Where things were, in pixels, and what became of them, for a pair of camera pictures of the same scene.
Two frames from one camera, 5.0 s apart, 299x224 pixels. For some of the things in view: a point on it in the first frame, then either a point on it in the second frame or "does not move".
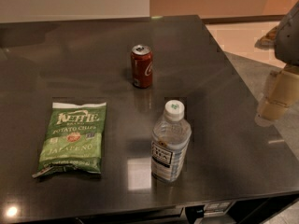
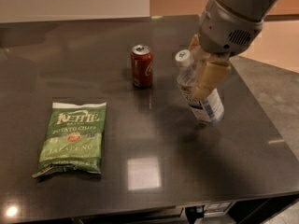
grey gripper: [288, 39] -> [224, 35]
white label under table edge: [218, 207] does not move
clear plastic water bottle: [170, 139] -> [208, 110]
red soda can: [142, 65] does not move
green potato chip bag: [73, 139] does not move
